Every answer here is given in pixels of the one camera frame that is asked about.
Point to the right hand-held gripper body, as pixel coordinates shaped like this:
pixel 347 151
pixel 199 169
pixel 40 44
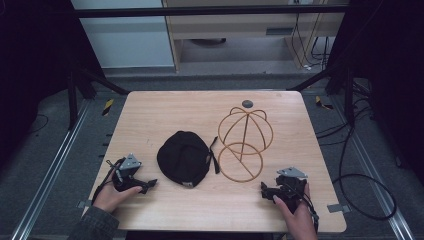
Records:
pixel 290 186

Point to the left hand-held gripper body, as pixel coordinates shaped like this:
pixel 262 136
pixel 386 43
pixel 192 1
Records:
pixel 128 166

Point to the black hat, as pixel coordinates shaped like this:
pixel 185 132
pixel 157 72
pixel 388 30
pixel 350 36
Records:
pixel 183 158

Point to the person's left hand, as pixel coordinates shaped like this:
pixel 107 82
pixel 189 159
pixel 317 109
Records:
pixel 110 198

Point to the person's right hand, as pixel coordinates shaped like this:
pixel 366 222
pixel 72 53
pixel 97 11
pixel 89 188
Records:
pixel 298 221

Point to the black yellow striped tape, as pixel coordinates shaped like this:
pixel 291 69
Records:
pixel 321 102
pixel 108 107

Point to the grey round table grommet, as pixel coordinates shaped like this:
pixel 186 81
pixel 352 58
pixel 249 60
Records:
pixel 247 103

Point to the black metal stand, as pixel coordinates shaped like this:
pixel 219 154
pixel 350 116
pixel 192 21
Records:
pixel 72 100
pixel 349 96

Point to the white cabinet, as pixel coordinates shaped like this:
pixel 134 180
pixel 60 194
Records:
pixel 126 43

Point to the dark curtain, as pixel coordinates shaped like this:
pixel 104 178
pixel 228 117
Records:
pixel 33 66
pixel 396 83

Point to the light wooden desk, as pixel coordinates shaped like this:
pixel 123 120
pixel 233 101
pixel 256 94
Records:
pixel 233 28

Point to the grey metal table bracket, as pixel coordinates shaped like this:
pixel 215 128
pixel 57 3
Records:
pixel 84 204
pixel 338 208

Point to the aluminium floor rail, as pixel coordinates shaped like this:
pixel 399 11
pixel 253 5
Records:
pixel 50 170
pixel 376 170

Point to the black horizontal frame bar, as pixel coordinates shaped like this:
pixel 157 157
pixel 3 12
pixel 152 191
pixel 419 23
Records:
pixel 200 11

